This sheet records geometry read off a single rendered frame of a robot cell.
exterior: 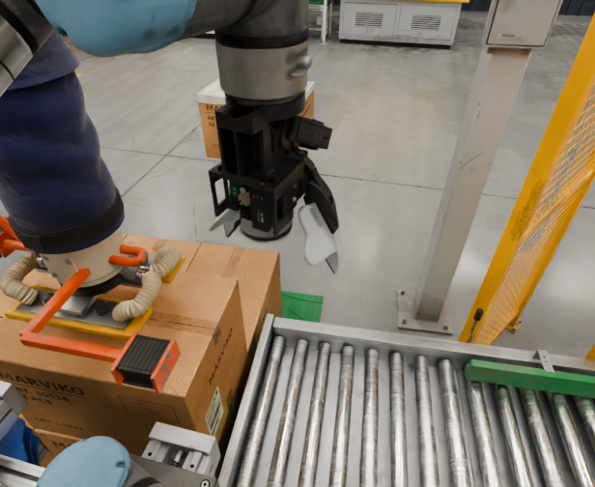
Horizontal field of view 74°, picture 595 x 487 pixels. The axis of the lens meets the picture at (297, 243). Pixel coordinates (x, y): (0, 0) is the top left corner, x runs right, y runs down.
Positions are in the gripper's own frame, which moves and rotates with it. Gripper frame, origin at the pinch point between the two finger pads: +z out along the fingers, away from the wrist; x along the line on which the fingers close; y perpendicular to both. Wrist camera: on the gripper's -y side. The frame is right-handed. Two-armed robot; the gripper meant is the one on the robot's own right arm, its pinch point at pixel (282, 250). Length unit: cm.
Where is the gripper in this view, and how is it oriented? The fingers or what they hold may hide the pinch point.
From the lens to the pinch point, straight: 49.2
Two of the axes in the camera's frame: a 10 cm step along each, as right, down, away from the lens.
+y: -4.6, 5.7, -6.9
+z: 0.0, 7.7, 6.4
